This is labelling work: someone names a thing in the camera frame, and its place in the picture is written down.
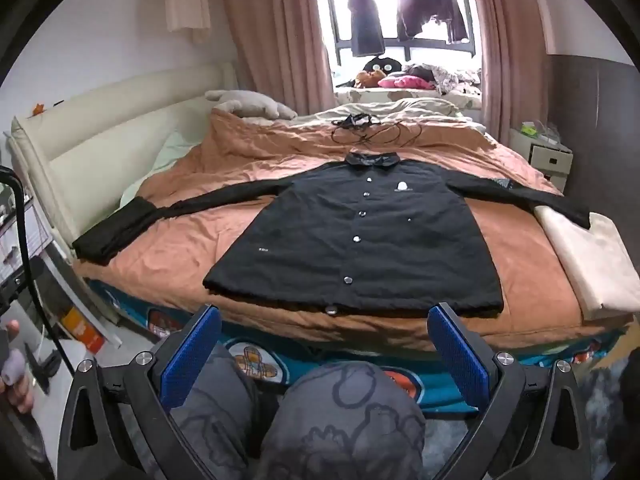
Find dark hanging clothes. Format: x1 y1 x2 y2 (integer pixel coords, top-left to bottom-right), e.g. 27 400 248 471
395 0 473 45

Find black round plush toy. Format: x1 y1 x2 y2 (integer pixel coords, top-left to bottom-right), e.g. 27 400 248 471
362 56 403 75

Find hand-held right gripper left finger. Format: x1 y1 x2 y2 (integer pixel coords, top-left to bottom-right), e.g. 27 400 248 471
59 305 223 480

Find pale crumpled blanket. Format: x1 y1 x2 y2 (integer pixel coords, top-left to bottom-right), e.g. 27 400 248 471
290 99 488 133

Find brown plush toy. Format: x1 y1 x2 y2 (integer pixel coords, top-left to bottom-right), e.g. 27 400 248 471
355 70 388 90

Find pink cushion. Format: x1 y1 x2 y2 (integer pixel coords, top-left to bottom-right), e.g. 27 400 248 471
380 74 423 91

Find person's left hand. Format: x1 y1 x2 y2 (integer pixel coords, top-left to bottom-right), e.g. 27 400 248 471
0 319 37 413

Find orange box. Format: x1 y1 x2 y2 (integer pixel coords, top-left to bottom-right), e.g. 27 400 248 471
61 306 107 356

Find teal printed bed sheet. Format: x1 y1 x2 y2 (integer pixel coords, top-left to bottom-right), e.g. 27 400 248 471
90 280 631 416

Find white nightstand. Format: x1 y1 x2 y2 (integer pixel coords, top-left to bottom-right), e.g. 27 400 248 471
507 127 575 196

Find black button jacket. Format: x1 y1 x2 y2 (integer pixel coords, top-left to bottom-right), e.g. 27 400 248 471
150 152 593 318

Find pink curtain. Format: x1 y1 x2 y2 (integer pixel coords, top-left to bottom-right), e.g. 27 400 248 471
465 0 551 151
220 0 336 116

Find person's grey patterned pants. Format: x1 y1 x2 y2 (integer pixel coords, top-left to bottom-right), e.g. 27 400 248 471
170 344 427 480

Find orange-brown duvet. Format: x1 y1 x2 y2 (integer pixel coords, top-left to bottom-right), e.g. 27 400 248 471
75 107 626 356

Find tangled black cables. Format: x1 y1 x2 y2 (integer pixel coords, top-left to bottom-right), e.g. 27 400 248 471
330 114 426 148

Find light green pillow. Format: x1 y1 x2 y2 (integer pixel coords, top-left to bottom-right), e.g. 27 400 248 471
120 130 203 211

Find grey plush toy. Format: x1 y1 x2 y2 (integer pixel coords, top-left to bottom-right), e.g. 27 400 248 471
204 89 298 122

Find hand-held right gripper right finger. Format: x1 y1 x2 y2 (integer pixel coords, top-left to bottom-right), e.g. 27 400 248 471
427 302 596 480

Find cream hanging cloth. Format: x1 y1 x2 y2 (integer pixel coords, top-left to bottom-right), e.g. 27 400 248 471
165 0 213 43

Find pile of patterned clothes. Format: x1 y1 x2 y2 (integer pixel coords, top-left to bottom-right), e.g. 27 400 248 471
405 62 483 96

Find stack of folded black clothes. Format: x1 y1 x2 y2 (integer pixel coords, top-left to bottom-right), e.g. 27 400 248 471
71 196 168 267

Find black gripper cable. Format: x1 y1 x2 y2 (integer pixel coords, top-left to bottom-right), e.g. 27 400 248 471
0 165 68 366

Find folded beige cloth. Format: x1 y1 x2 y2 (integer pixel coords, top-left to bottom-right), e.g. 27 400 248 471
532 205 640 323

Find cream padded bed headboard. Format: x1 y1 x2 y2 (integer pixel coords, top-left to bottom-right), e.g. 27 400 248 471
5 62 238 261

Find long dark hanging garment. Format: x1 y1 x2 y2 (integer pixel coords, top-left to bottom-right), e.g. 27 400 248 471
346 0 387 58

